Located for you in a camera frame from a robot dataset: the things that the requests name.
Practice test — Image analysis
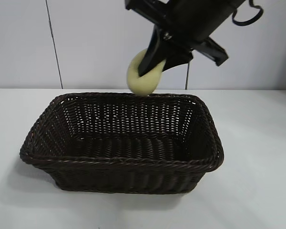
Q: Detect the pale yellow round fruit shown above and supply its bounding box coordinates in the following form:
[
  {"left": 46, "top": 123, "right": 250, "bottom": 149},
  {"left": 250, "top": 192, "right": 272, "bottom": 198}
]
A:
[{"left": 126, "top": 49, "right": 166, "bottom": 97}]

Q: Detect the black cable loop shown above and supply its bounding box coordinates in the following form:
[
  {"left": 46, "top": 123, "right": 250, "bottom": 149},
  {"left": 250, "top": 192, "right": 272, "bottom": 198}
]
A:
[{"left": 232, "top": 0, "right": 265, "bottom": 26}]

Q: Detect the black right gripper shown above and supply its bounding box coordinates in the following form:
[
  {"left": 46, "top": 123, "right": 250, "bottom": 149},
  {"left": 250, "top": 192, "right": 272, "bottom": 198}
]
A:
[{"left": 125, "top": 0, "right": 244, "bottom": 77}]

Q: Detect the dark brown wicker basket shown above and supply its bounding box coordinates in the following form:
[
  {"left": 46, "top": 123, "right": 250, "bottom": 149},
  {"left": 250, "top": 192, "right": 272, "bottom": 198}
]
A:
[{"left": 19, "top": 92, "right": 224, "bottom": 194}]

